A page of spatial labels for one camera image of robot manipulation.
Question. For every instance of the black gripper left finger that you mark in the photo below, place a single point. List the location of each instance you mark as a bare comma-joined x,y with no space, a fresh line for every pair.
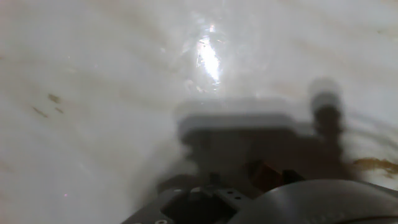
199,208

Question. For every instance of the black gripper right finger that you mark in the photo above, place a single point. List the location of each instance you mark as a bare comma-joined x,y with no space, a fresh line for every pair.
291,176

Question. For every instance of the white marble pattern board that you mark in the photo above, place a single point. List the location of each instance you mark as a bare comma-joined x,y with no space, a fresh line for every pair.
77,140

